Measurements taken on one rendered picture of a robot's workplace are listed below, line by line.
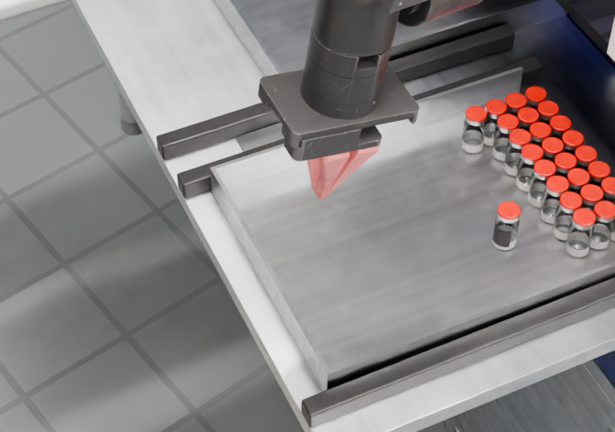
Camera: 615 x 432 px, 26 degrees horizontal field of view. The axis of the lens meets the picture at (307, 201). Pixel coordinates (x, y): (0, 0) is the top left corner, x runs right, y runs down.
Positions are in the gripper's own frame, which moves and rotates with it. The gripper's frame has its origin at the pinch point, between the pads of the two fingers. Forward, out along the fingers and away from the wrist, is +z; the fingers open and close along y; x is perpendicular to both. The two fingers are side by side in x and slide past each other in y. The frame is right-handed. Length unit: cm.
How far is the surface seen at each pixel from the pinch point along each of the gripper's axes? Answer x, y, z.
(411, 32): 32.8, 29.1, 15.2
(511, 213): 2.3, 22.3, 11.8
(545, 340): -8.3, 20.9, 16.9
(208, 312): 72, 30, 104
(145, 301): 78, 21, 106
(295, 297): 5.0, 3.0, 19.5
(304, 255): 9.2, 5.8, 19.0
